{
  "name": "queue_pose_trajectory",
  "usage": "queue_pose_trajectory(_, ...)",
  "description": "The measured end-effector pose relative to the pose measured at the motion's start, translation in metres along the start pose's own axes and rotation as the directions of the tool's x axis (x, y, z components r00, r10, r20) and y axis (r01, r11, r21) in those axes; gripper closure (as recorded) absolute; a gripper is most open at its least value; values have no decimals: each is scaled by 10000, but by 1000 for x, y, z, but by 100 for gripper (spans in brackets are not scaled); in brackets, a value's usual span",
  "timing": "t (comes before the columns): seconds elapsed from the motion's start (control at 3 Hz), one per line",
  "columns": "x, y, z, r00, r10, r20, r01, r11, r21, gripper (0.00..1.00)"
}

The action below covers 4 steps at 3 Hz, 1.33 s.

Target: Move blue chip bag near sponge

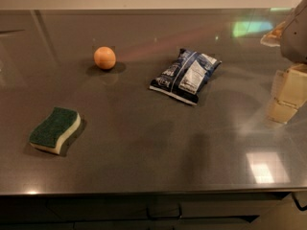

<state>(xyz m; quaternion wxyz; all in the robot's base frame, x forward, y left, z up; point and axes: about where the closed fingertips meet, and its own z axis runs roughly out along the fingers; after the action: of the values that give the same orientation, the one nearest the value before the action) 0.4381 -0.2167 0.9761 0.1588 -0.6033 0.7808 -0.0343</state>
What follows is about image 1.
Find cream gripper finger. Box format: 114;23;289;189
267;99;297;124

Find blue chip bag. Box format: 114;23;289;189
150;49;221;105

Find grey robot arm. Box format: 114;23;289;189
260;0;307;124

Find green and white sponge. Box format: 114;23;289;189
29;107;82;154

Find orange ball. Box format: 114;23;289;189
94;47;116;70

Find black drawer handle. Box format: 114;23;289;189
146;203;182;221

